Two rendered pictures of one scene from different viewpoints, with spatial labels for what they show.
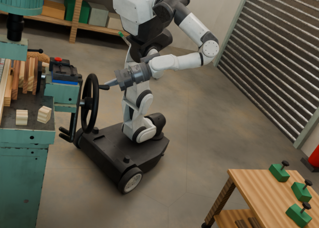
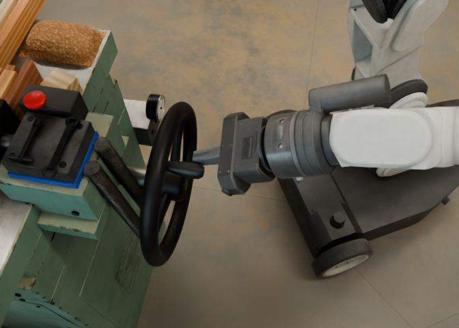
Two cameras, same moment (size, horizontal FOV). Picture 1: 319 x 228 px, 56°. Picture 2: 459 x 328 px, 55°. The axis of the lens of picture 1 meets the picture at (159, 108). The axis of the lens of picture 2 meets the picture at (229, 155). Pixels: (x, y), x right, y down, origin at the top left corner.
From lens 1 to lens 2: 100 cm
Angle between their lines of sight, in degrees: 40
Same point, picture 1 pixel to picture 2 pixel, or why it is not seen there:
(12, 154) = not seen: outside the picture
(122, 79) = (231, 165)
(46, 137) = not seen: outside the picture
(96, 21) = not seen: outside the picture
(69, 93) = (64, 203)
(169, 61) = (408, 143)
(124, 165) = (328, 233)
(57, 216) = (186, 295)
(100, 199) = (274, 277)
